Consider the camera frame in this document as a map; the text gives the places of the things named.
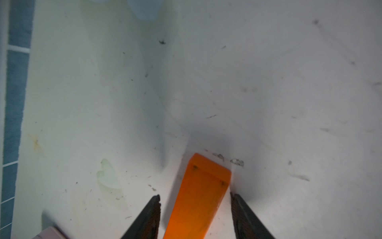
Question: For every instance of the pink pencil case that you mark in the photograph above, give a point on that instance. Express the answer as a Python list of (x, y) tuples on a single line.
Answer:
[(50, 233)]

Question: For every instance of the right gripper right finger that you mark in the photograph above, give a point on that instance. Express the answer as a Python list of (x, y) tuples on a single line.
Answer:
[(246, 224)]

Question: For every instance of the orange block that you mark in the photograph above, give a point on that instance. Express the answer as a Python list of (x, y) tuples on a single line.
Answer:
[(203, 188)]

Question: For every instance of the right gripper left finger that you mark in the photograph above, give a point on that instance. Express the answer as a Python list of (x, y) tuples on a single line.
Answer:
[(146, 225)]

